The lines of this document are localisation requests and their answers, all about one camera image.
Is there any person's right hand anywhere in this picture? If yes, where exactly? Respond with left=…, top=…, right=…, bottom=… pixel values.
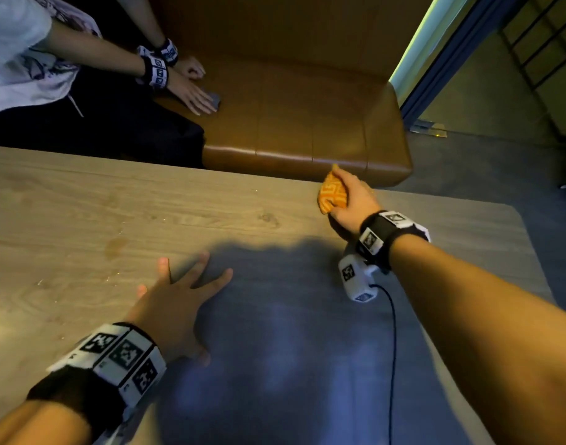
left=328, top=167, right=382, bottom=239

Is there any person's left hand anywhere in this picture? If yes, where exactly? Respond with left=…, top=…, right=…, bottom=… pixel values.
left=124, top=252, right=234, bottom=367

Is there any orange patterned cloth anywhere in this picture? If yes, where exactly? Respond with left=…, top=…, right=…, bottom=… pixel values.
left=317, top=164, right=349, bottom=215

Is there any person's right forearm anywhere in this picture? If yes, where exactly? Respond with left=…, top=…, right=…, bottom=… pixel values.
left=389, top=233, right=566, bottom=445

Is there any person's left forearm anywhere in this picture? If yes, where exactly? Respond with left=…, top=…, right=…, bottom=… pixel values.
left=0, top=400, right=94, bottom=445

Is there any black right wristband with markers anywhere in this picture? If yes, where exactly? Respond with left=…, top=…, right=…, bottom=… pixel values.
left=355, top=210, right=431, bottom=273

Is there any black wristband with markers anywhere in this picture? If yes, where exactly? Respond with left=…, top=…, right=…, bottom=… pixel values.
left=355, top=210, right=431, bottom=273
left=27, top=322, right=168, bottom=445

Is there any black left wristband with markers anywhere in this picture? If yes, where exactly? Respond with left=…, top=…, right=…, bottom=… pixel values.
left=27, top=322, right=168, bottom=445

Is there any brown leather bench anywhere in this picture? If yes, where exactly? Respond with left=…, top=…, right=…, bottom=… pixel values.
left=146, top=0, right=437, bottom=188

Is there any metal floor plate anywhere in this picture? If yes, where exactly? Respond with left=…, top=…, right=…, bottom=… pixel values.
left=409, top=119, right=449, bottom=138

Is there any black grid rack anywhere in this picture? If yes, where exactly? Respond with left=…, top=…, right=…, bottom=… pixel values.
left=498, top=0, right=566, bottom=144

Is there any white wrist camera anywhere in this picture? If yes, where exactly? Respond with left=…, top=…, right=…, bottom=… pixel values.
left=338, top=254, right=380, bottom=303

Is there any blue door frame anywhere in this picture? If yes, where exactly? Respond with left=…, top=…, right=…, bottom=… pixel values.
left=389, top=0, right=525, bottom=128

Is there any black cable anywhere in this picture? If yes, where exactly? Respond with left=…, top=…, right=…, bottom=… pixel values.
left=370, top=284, right=398, bottom=445

